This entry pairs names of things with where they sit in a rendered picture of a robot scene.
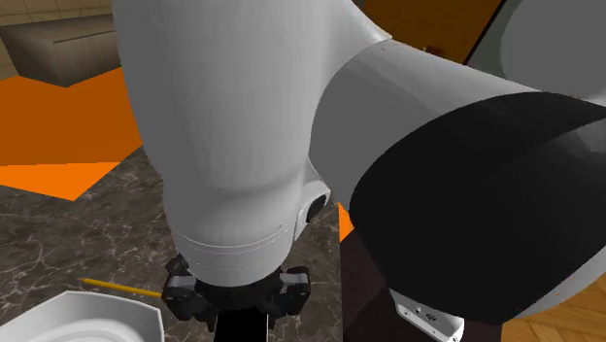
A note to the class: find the yellow pencil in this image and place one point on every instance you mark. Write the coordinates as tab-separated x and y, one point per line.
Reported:
118	286

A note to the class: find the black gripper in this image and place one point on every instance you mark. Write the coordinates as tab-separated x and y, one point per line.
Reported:
241	308

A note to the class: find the white octagonal bowl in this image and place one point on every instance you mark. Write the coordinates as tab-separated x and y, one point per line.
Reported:
94	312

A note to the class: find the brown cabinet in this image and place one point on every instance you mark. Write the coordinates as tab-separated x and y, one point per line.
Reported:
66	52

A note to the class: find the wooden door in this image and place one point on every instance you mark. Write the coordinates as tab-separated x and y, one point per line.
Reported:
426	23

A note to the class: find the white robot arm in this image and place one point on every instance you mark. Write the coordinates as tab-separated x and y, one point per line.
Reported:
227	118

